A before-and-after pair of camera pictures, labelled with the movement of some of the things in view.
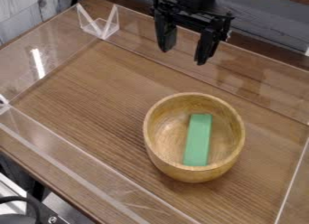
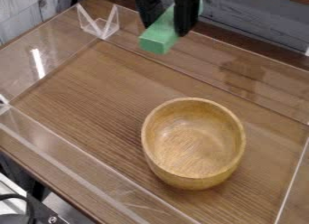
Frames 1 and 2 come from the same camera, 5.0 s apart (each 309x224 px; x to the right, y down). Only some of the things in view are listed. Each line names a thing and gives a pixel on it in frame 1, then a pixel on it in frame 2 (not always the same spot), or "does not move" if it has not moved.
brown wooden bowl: (193, 135) does not move
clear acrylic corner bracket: (98, 26) does not move
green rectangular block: (199, 140) to (161, 34)
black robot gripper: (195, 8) to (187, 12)
